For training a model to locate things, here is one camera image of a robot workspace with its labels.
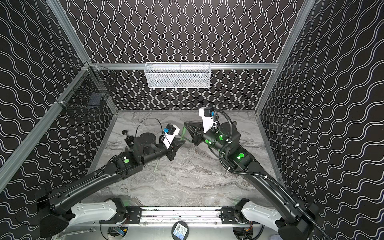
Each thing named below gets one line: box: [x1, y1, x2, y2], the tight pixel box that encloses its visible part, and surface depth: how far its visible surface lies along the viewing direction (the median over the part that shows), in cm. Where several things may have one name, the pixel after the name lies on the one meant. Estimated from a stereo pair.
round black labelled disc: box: [171, 220, 190, 240], surface depth 70 cm
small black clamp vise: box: [121, 129, 135, 148], surface depth 103 cm
